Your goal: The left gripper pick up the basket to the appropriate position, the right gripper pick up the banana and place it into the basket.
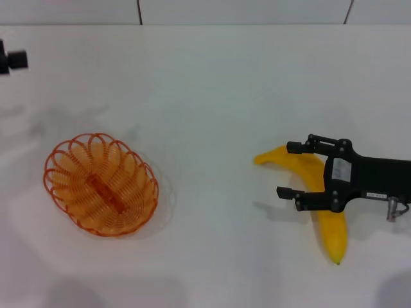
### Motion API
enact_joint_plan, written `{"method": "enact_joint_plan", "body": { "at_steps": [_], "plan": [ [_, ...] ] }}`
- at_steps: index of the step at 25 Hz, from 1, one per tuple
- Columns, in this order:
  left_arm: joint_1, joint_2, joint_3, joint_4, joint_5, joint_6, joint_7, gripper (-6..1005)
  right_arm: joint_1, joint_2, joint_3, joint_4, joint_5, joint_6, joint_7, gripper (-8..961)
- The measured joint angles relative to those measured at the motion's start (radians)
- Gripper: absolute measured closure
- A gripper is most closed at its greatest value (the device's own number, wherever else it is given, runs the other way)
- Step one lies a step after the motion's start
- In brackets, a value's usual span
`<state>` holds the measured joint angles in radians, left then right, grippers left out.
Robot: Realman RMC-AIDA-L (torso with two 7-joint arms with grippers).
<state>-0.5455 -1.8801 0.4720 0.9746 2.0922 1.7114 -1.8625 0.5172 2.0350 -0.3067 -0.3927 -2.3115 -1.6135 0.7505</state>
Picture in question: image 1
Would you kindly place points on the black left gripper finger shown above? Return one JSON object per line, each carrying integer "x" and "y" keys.
{"x": 17, "y": 59}

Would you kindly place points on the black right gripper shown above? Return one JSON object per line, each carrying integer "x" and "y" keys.
{"x": 372, "y": 179}

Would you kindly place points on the yellow banana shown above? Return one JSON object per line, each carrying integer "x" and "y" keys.
{"x": 334, "y": 234}

